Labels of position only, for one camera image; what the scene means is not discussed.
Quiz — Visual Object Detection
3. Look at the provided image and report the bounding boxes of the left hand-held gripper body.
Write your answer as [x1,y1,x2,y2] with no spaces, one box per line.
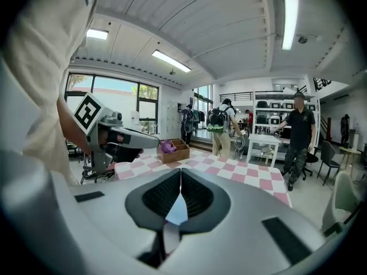
[73,92,124,173]

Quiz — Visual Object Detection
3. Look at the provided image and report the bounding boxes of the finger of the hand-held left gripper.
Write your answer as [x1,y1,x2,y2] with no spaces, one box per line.
[108,126,161,150]

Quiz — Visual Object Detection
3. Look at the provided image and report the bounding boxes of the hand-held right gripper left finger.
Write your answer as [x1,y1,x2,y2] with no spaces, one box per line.
[53,167,182,275]

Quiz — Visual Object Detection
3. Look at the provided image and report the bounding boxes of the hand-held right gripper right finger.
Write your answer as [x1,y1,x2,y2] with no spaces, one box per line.
[160,167,342,275]

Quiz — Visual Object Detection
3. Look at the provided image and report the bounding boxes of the purple cloth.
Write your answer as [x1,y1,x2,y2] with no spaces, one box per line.
[159,140,178,154]

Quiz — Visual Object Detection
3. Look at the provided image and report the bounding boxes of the pink checkered tablecloth table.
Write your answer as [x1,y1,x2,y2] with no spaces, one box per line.
[114,149,294,209]

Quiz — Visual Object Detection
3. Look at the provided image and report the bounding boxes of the person's left hand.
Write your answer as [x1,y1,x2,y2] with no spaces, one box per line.
[106,143,145,164]

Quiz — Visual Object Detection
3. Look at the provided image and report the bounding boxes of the brown divided wooden box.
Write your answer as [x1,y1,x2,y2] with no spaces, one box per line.
[157,138,191,164]

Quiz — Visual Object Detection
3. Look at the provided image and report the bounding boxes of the grey lockers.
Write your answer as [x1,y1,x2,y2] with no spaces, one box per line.
[165,101,182,139]

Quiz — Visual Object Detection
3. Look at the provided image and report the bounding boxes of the black framed window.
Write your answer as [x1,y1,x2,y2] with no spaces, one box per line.
[64,72,161,143]

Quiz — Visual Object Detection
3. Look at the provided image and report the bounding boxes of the white square table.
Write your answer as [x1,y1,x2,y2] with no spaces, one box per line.
[245,133,283,168]

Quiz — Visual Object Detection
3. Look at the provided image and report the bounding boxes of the long ceiling light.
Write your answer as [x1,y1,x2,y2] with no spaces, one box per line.
[151,49,192,73]
[282,0,299,51]

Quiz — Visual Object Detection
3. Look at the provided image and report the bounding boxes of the black office chair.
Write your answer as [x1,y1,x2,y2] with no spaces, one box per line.
[300,145,321,180]

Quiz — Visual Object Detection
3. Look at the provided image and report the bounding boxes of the dark grey chair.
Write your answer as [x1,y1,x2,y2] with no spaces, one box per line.
[316,140,342,186]

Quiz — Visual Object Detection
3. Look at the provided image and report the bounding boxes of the green chair with black legs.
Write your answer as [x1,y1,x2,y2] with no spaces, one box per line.
[321,170,364,236]

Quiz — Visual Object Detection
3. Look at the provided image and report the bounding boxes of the person's beige shirt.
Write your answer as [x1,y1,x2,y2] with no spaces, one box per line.
[4,0,100,186]

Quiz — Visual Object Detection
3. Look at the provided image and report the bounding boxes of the white storage shelf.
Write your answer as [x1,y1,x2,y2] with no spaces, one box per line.
[252,89,321,143]

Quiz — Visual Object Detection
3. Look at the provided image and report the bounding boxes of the square ceiling light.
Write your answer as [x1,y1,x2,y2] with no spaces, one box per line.
[85,27,110,41]

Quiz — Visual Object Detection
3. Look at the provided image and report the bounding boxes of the round wooden table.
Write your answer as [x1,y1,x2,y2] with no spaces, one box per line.
[339,146,362,179]

